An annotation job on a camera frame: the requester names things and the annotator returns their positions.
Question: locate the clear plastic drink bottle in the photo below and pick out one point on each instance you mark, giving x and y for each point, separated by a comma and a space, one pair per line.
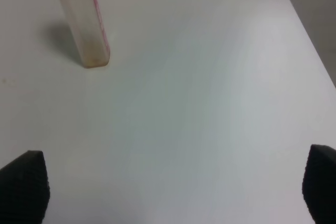
86, 25

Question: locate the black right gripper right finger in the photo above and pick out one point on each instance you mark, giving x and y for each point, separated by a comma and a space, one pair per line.
318, 185

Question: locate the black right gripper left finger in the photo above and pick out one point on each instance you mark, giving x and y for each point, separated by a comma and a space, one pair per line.
25, 190

